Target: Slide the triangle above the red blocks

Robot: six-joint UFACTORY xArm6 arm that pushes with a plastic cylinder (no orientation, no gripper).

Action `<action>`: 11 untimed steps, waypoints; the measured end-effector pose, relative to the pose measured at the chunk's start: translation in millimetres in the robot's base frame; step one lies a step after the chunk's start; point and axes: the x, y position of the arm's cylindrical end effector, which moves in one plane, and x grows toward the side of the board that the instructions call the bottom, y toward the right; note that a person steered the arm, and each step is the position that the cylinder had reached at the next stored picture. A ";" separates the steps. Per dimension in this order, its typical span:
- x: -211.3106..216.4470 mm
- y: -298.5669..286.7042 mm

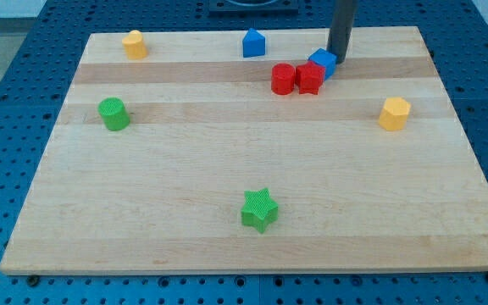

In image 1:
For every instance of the blue cube block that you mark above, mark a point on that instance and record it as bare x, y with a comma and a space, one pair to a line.
325, 59

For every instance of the red cylinder block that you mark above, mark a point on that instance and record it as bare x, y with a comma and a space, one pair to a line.
283, 79

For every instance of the yellow heart block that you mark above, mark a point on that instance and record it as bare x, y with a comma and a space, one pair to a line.
134, 45

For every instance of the green cylinder block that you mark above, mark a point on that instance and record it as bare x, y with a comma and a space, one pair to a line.
113, 113

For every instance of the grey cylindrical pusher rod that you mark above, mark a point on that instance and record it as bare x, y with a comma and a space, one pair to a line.
341, 28

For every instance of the blue triangle block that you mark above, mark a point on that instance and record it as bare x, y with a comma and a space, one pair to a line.
253, 44

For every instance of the yellow hexagon block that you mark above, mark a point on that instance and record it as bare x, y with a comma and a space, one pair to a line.
394, 114

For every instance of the red star block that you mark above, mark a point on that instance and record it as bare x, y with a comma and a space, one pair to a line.
309, 77

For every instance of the green star block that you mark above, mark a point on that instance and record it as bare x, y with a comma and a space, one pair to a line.
259, 210

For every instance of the wooden board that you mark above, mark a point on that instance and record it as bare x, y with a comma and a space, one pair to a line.
164, 195

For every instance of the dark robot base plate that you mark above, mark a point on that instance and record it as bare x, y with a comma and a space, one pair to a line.
252, 6

